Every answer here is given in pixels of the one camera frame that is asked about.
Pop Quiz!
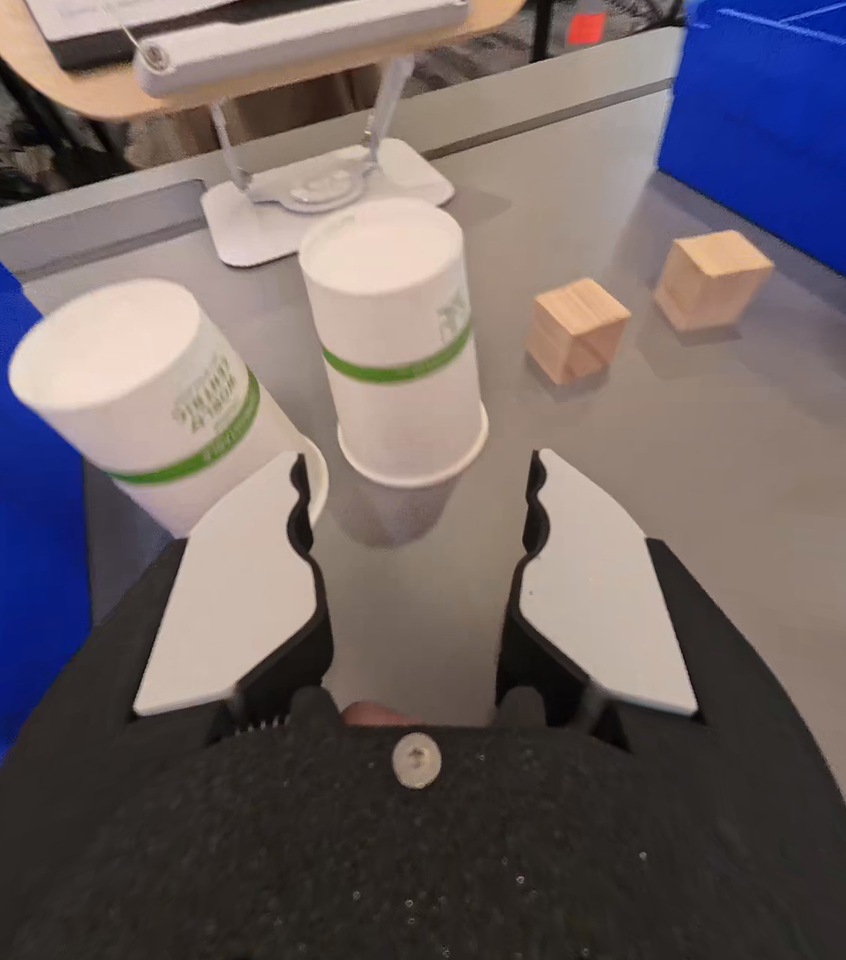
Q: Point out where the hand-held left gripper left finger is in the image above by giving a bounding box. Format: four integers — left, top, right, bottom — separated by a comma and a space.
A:
132, 450, 334, 720

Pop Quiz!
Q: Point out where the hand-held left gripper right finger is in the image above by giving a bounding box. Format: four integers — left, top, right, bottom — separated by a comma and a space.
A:
496, 448, 700, 732

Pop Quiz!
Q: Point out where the white green-banded paper cup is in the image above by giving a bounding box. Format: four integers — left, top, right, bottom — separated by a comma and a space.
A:
299, 198, 490, 490
9, 279, 328, 540

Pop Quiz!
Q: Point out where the blue plastic bin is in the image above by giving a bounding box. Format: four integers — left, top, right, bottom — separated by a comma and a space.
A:
0, 193, 94, 815
657, 0, 846, 310

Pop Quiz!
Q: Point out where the wooden cube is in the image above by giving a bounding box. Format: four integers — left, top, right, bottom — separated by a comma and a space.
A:
654, 230, 776, 333
526, 277, 632, 387

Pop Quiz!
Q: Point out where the wooden display board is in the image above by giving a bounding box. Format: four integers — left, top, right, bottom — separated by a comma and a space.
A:
0, 0, 529, 121

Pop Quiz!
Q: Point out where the white board stand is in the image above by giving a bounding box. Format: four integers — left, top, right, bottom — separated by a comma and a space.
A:
134, 0, 470, 269

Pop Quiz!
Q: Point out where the printed instruction sheet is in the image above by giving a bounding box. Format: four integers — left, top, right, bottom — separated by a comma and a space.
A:
21, 0, 244, 42

